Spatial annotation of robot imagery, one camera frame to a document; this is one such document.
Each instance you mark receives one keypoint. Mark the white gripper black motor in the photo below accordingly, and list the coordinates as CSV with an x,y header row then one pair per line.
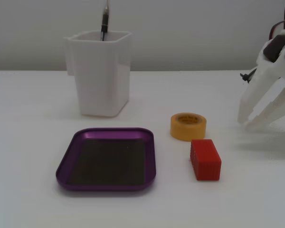
x,y
270,71

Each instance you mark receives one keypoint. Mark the red cube block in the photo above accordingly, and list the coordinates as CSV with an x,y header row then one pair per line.
x,y
205,161

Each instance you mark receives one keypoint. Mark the yellow tape roll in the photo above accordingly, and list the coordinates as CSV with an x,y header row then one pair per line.
x,y
186,129

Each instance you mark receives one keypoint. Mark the white plastic pen holder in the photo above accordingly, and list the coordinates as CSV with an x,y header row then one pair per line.
x,y
99,78

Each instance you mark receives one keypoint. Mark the black ballpoint pen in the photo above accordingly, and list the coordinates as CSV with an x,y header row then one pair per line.
x,y
105,21

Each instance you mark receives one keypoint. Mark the purple metal tray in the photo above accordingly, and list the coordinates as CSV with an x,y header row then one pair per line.
x,y
107,164

